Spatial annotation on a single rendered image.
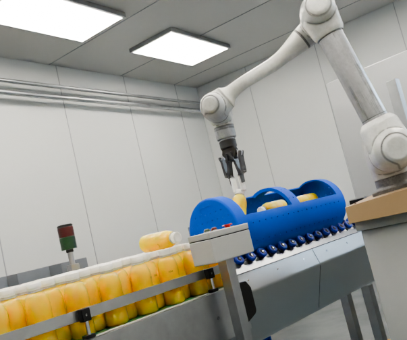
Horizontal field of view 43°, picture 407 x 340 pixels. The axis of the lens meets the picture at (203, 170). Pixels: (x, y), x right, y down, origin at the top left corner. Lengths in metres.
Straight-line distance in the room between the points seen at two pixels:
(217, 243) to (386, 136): 0.74
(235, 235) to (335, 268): 0.97
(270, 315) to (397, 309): 0.49
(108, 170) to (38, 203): 1.15
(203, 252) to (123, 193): 4.93
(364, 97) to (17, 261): 4.11
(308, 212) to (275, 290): 0.46
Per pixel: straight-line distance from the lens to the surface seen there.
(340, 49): 2.10
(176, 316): 1.67
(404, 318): 2.23
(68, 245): 2.12
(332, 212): 2.65
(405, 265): 2.18
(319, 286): 2.50
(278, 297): 2.23
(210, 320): 1.77
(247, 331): 1.78
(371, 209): 2.10
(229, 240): 1.71
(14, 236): 5.46
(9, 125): 5.77
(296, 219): 2.38
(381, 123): 2.03
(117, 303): 1.56
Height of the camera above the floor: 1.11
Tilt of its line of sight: 6 degrees up
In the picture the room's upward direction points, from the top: 13 degrees counter-clockwise
